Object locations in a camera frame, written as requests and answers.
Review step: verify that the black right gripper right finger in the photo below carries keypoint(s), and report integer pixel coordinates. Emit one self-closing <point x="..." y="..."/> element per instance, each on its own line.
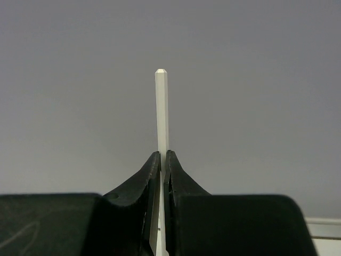
<point x="199" y="223"/>

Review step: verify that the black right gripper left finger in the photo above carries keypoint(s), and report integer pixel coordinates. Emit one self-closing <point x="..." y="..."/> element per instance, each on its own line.
<point x="123" y="221"/>

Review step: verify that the white chopstick long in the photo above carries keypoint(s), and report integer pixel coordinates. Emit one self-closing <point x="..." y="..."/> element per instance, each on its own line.
<point x="161" y="89"/>

